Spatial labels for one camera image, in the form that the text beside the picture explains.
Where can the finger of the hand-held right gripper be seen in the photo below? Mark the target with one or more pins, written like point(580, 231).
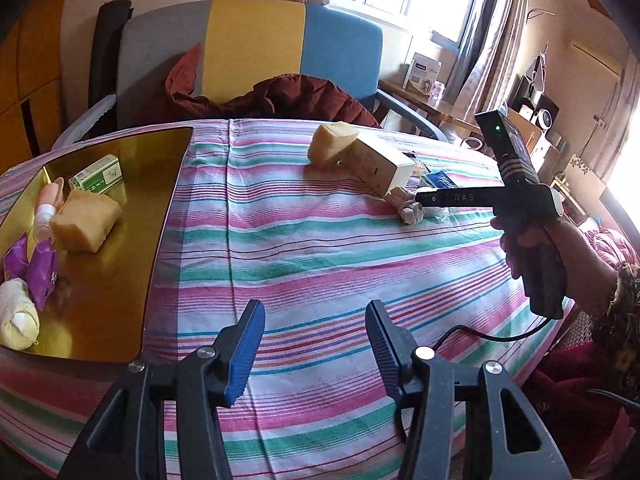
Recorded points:
point(460, 197)

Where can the small pink jar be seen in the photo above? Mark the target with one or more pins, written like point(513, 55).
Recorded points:
point(439, 90)

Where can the beige mesh bundle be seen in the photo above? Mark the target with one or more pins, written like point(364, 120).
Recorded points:
point(399, 195)

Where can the white box with blue label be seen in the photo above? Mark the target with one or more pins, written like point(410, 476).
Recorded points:
point(422, 74)

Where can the person's right hand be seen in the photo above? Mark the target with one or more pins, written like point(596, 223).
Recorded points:
point(515, 255)

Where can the grey yellow blue armchair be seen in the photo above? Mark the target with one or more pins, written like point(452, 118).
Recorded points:
point(250, 45)

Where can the person's maroon clothing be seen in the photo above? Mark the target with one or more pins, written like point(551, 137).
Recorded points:
point(575, 400)

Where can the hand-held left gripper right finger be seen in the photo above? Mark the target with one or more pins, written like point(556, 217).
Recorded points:
point(382, 345)

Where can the wooden wardrobe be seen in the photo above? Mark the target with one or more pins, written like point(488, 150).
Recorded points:
point(30, 60)

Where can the person's right forearm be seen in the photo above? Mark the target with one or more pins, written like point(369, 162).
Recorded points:
point(585, 270)

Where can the black speaker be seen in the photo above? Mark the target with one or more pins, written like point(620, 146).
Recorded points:
point(542, 110)

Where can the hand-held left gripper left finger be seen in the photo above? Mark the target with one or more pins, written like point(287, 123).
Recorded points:
point(245, 350)

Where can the white bundle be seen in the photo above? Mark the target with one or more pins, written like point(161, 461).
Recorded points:
point(415, 214)

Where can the tall cream cardboard box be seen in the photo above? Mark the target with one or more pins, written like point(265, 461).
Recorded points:
point(380, 162)

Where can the maroon quilted jacket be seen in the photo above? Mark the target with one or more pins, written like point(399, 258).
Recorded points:
point(300, 97)

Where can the grey pink striped curtain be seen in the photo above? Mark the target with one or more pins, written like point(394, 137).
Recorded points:
point(492, 35)

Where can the blue tissue packet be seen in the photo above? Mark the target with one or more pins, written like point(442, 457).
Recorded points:
point(440, 179)

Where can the striped tablecloth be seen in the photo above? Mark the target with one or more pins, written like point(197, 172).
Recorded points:
point(310, 260)

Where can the gold metal tray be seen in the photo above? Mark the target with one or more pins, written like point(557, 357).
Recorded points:
point(125, 260)

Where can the pink small bottle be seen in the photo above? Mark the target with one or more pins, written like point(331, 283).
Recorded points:
point(50, 200)

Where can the small green box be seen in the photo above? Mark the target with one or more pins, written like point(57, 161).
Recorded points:
point(97, 175)

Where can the yellow sponge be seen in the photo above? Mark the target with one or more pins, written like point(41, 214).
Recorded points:
point(85, 220)
point(330, 142)

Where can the brown cardboard box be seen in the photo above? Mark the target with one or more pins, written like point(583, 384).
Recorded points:
point(532, 137)

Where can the purple packet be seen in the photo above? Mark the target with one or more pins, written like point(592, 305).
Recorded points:
point(15, 260)
point(42, 272)

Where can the wooden side table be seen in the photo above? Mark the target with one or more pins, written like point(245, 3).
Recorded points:
point(440, 110)

